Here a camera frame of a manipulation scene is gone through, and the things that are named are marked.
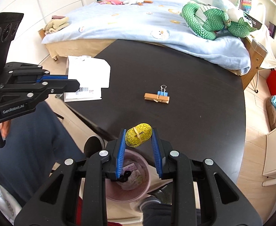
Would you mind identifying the yellow measuring tape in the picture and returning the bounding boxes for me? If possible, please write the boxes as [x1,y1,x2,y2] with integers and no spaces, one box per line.
[125,123,153,149]

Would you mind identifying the white shelf unit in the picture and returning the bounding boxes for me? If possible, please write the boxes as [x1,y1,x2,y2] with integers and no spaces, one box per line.
[255,0,276,40]

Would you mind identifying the red cloth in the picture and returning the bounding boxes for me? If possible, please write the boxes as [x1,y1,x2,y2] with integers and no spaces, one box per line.
[76,196,143,226]

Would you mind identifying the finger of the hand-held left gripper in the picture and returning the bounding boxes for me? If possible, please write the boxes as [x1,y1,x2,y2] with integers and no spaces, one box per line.
[32,79,81,99]
[36,74,69,83]

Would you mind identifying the person's left shoe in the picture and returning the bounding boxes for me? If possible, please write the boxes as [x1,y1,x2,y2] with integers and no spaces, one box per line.
[84,135,105,160]

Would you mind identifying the light blue plush toy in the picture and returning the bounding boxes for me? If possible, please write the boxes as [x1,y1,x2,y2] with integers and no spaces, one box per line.
[212,0,233,12]

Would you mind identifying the black printed card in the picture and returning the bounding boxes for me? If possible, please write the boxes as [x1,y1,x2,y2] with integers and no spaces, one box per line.
[243,14,263,31]

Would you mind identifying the person's left forearm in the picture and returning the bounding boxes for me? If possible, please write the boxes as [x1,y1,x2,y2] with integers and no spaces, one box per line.
[0,176,23,224]

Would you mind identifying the green snake plush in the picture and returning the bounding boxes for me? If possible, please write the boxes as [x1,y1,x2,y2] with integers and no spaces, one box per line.
[180,1,258,40]

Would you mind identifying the beige folded clothes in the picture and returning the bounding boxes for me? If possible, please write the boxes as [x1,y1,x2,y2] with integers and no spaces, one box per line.
[43,15,70,34]

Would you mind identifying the wooden clothespin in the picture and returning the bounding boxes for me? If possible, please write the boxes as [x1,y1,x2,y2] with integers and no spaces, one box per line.
[144,93,170,104]

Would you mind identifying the person's left hand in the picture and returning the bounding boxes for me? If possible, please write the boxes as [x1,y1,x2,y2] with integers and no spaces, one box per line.
[0,120,11,140]

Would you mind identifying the white cardboard box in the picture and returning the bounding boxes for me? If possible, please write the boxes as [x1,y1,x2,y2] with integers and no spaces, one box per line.
[64,55,111,100]

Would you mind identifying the pink plastic bin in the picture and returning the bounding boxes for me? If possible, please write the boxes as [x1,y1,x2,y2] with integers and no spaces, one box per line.
[105,149,151,203]

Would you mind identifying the person's leg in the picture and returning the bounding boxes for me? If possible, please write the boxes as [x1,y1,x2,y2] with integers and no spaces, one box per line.
[138,195,176,226]
[0,101,88,208]

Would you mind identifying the person's left leg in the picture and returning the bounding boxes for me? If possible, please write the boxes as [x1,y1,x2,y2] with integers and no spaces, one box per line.
[0,101,88,208]

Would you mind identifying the clear plastic bag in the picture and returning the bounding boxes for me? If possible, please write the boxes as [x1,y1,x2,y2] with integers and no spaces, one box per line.
[119,161,150,191]

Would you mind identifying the dark purple box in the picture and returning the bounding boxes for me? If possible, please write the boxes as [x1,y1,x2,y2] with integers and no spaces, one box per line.
[268,22,276,38]

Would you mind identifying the person's right leg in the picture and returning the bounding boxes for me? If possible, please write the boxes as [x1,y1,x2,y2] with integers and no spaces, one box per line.
[138,195,176,226]

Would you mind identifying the white duck plush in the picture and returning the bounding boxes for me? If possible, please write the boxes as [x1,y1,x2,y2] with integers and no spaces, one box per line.
[122,0,152,6]

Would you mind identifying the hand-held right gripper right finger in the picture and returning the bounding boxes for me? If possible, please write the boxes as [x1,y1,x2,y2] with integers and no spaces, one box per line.
[151,128,263,226]

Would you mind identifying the rainbow pop bag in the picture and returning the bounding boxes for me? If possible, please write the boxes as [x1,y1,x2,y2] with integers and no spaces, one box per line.
[240,0,255,14]

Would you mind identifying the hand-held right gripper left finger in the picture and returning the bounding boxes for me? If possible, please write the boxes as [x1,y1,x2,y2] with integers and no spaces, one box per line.
[14,129,126,226]

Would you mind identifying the blue binder clip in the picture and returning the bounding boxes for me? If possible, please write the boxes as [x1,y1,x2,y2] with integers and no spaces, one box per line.
[157,85,169,97]

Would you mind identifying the white folding chair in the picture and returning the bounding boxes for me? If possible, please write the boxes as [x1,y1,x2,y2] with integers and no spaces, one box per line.
[253,26,276,92]

